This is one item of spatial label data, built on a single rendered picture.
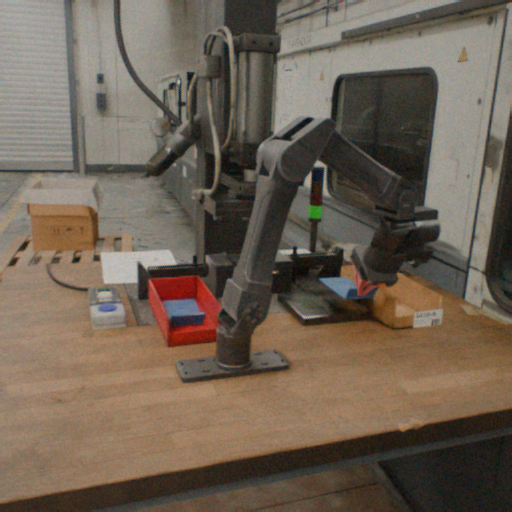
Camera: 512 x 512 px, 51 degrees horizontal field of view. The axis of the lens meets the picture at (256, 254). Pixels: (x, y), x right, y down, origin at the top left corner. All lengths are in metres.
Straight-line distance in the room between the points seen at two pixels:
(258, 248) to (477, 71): 0.92
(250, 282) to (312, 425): 0.25
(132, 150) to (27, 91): 2.00
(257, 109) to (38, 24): 9.32
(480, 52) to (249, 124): 0.67
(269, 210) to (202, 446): 0.39
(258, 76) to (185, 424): 0.78
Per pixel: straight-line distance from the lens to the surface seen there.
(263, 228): 0.91
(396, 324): 1.23
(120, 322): 1.18
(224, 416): 0.87
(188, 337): 1.09
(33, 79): 10.46
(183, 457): 0.79
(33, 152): 10.53
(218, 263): 1.32
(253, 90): 1.29
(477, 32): 1.66
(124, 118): 10.48
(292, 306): 1.25
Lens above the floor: 1.37
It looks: 16 degrees down
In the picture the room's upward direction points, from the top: 2 degrees clockwise
